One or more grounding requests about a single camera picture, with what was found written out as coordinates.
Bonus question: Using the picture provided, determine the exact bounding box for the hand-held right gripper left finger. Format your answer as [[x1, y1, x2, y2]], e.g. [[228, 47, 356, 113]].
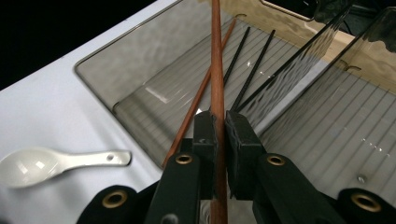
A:
[[191, 110, 219, 201]]

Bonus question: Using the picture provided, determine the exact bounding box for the translucent grey plastic bin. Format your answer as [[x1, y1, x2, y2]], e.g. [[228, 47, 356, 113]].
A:
[[74, 0, 356, 171], [253, 6, 396, 208]]

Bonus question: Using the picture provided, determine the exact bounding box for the brown wooden chopstick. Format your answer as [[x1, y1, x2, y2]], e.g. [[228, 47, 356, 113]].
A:
[[210, 0, 229, 224], [161, 18, 237, 170]]

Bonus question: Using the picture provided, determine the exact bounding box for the white ceramic spoon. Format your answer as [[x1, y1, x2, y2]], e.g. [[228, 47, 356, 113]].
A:
[[0, 147, 133, 189]]

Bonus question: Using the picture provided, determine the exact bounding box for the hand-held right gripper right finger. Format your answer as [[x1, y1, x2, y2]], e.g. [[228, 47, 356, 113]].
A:
[[225, 110, 268, 201]]

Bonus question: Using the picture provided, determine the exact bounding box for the black chopstick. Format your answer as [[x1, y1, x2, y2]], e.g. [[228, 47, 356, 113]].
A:
[[230, 29, 276, 112], [222, 26, 252, 88]]

